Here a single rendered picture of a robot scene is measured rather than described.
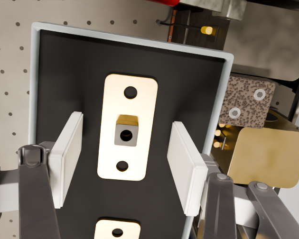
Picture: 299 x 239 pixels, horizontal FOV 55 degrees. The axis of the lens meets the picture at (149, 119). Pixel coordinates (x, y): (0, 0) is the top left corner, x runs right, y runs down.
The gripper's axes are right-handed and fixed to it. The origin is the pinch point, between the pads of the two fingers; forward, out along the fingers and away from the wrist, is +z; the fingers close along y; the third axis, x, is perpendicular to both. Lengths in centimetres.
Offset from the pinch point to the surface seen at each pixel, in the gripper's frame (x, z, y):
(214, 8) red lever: 9.9, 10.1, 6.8
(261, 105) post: 1.7, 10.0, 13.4
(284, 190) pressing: -13.8, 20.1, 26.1
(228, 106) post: 1.2, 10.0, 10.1
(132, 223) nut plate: -8.3, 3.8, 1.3
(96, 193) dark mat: -5.8, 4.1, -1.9
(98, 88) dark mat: 3.0, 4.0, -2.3
